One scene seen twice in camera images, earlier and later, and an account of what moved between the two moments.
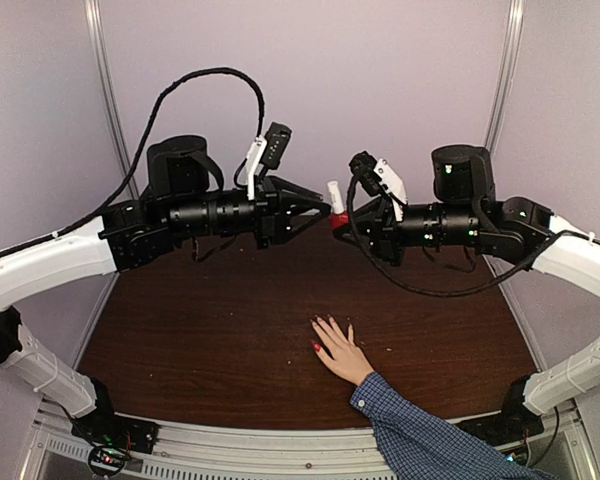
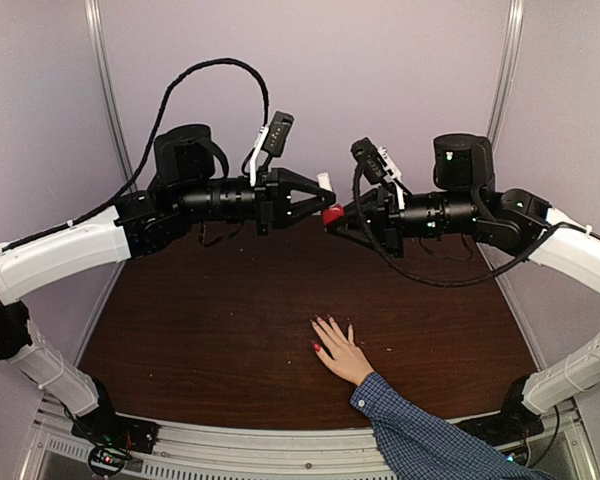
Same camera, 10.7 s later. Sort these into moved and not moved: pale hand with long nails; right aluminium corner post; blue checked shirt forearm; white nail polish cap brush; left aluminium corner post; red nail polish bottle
Moved: white nail polish cap brush; red nail polish bottle
Not moved: pale hand with long nails; left aluminium corner post; right aluminium corner post; blue checked shirt forearm
